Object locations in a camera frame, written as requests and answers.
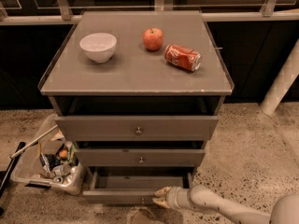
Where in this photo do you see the grey drawer cabinet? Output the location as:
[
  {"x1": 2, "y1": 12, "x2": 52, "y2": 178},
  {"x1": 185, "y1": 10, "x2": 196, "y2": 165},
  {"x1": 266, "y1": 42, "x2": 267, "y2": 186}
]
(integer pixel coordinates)
[{"x1": 37, "y1": 10, "x2": 235, "y2": 170}]

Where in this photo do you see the grey middle drawer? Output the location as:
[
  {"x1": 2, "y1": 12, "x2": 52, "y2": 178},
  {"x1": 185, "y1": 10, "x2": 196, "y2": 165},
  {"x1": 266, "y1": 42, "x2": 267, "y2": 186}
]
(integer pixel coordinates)
[{"x1": 75, "y1": 146, "x2": 206, "y2": 167}]

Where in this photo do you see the black bar on floor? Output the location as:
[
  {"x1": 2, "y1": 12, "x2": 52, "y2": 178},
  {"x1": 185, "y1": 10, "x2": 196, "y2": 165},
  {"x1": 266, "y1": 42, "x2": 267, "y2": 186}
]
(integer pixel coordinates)
[{"x1": 0, "y1": 142, "x2": 26, "y2": 217}]

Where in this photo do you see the white ceramic bowl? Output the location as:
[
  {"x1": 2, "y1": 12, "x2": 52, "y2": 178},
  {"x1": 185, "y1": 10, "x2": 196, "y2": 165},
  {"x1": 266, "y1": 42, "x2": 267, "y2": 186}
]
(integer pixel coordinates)
[{"x1": 79, "y1": 33, "x2": 117, "y2": 63}]

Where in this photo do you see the grey top drawer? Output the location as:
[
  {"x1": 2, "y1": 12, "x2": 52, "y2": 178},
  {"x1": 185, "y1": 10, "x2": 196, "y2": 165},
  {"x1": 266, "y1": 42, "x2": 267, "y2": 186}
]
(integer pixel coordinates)
[{"x1": 55, "y1": 116, "x2": 219, "y2": 141}]

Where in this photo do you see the silver can in bin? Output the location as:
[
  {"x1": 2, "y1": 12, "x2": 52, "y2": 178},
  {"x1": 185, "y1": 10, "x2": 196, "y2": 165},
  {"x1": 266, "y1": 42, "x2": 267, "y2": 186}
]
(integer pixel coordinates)
[{"x1": 52, "y1": 164, "x2": 71, "y2": 176}]

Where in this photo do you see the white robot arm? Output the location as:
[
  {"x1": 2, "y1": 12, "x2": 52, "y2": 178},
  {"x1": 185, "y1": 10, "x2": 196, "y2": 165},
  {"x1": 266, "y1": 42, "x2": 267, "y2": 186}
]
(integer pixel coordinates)
[{"x1": 152, "y1": 185, "x2": 299, "y2": 224}]

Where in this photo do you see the grey bottom drawer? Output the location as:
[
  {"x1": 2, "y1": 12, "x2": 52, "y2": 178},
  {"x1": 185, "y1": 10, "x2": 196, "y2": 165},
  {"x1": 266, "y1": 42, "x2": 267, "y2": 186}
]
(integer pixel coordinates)
[{"x1": 83, "y1": 167, "x2": 193, "y2": 205}]

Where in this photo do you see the small orange fruit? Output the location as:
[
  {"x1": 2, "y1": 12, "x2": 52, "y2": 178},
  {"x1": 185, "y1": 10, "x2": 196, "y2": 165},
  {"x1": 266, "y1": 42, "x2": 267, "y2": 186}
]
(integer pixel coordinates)
[{"x1": 58, "y1": 149, "x2": 68, "y2": 160}]

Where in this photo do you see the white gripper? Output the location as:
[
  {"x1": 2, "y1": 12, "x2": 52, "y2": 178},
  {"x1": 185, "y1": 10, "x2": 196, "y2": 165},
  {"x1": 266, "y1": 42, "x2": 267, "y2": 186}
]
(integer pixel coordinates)
[{"x1": 152, "y1": 187, "x2": 190, "y2": 210}]

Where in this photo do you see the red soda can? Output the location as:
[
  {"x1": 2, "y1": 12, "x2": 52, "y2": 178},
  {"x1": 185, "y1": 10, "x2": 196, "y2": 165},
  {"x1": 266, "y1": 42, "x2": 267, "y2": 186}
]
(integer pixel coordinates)
[{"x1": 164, "y1": 45, "x2": 202, "y2": 72}]

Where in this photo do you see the red apple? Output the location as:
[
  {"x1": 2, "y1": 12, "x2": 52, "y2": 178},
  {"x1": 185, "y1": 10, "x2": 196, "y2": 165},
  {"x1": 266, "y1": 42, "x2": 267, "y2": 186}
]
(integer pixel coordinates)
[{"x1": 143, "y1": 28, "x2": 164, "y2": 51}]

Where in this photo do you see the white diagonal post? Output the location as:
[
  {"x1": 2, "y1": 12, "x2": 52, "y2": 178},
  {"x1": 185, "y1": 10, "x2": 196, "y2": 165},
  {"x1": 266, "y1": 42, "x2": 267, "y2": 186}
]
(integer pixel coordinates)
[{"x1": 260, "y1": 39, "x2": 299, "y2": 116}]

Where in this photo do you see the metal stick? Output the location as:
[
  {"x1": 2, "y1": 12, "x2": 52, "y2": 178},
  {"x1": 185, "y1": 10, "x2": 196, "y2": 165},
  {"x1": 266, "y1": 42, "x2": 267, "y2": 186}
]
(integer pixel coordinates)
[{"x1": 10, "y1": 125, "x2": 58, "y2": 159}]

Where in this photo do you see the clear plastic storage bin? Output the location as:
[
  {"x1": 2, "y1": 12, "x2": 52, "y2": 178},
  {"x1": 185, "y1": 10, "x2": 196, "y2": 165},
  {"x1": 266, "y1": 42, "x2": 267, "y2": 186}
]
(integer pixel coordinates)
[{"x1": 11, "y1": 114, "x2": 85, "y2": 195}]

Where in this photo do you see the grey drawer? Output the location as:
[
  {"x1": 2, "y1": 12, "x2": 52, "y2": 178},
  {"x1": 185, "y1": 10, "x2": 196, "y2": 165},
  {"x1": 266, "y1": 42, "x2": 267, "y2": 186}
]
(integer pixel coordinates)
[
  {"x1": 55, "y1": 116, "x2": 219, "y2": 141},
  {"x1": 83, "y1": 167, "x2": 193, "y2": 205},
  {"x1": 75, "y1": 146, "x2": 206, "y2": 167}
]

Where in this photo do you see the metal window railing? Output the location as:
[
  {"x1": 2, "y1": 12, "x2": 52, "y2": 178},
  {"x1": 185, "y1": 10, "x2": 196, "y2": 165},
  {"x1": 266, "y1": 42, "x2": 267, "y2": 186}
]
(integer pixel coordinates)
[{"x1": 0, "y1": 0, "x2": 299, "y2": 25}]

